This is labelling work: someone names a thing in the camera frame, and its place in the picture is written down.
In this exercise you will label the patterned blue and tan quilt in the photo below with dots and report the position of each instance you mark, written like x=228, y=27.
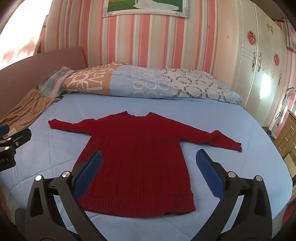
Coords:
x=150, y=81

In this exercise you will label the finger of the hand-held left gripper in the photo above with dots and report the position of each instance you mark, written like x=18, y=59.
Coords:
x=22, y=136

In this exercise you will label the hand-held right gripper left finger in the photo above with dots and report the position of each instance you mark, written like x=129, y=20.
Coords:
x=89, y=171

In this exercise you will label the bright curtained window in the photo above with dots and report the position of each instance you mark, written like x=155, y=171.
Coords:
x=20, y=30

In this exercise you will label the plaid pillow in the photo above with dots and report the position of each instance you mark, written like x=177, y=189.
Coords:
x=52, y=83

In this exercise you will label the cardboard headboard panel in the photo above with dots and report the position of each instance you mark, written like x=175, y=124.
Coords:
x=30, y=67

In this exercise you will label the brown cloth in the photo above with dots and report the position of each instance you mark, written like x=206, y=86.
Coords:
x=25, y=109

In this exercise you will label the white wardrobe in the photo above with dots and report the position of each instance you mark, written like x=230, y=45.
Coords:
x=249, y=69

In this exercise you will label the white framed wall picture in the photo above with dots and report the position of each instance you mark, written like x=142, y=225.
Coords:
x=143, y=7

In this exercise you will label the wooden dresser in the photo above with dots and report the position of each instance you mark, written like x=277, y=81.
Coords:
x=288, y=132

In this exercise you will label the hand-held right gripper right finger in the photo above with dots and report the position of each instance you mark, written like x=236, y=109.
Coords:
x=209, y=172

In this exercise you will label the red knitted sweater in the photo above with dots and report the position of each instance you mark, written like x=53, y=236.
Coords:
x=138, y=162

